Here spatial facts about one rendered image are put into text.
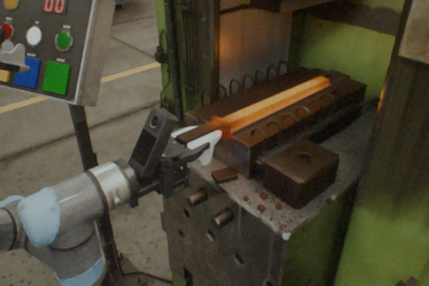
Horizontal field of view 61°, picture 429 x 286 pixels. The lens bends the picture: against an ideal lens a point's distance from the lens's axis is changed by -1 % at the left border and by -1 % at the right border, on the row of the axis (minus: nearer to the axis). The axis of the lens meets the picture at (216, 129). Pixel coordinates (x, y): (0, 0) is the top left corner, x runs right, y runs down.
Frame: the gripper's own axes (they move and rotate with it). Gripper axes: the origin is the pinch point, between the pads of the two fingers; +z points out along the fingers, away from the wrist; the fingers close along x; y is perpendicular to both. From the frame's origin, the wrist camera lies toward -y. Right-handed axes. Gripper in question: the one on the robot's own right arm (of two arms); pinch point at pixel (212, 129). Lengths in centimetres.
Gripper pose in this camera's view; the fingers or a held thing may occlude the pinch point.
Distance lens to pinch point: 71.2
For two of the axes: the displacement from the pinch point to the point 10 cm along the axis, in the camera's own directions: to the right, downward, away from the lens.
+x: 6.6, 3.9, -6.4
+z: 7.5, -3.4, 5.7
